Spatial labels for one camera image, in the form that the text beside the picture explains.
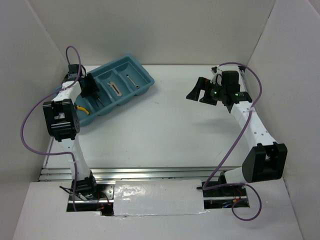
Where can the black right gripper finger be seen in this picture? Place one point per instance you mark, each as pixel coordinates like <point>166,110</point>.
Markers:
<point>207,98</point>
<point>195,92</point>

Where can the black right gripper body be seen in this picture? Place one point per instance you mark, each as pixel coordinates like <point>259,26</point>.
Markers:
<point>217,90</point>

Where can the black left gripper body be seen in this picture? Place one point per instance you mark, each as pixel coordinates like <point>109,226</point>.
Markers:
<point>90,86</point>

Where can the yellow black needle-nose pliers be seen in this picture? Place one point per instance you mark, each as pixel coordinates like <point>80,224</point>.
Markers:
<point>80,108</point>

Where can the silver utility knife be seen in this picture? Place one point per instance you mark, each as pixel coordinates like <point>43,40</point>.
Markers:
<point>115,88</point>

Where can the small silver ratchet wrench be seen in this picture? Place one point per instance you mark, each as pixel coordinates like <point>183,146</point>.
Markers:
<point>133,82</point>

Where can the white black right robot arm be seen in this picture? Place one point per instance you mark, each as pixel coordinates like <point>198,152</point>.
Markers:
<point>266,158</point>

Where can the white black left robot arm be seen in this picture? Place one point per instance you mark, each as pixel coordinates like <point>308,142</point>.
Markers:
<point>63,124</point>

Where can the teal compartment tray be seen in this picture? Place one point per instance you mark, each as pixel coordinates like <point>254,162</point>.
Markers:
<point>114,71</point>

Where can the white front cover board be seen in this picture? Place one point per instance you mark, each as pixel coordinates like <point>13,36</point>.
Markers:
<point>158,198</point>

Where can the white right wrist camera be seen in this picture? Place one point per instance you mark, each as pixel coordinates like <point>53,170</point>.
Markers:
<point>217,72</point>

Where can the aluminium table frame rail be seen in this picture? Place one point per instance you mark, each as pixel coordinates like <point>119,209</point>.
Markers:
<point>162,134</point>

